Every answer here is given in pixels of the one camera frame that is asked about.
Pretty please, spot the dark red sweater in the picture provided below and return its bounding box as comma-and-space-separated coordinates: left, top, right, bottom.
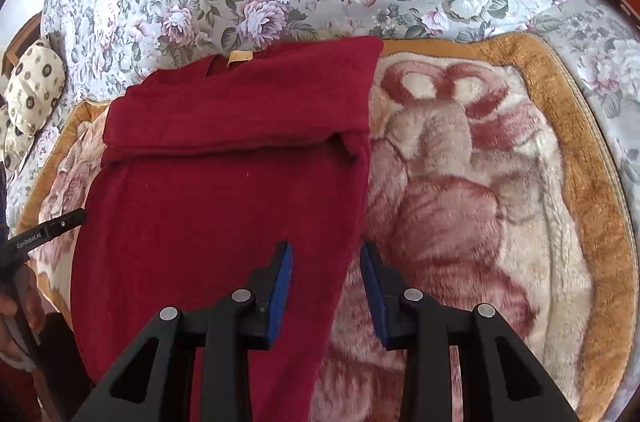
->
70, 37, 383, 421

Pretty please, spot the person's left hand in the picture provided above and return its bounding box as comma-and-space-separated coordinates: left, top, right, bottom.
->
1, 264, 43, 372

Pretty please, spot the cream patterned pillow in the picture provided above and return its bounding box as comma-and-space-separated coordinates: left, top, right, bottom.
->
1, 36, 66, 183

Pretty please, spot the orange floral plush blanket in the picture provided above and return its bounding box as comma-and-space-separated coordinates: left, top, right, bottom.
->
16, 34, 638, 421

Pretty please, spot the wooden chair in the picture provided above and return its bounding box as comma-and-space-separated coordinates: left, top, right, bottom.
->
1, 13, 41, 79

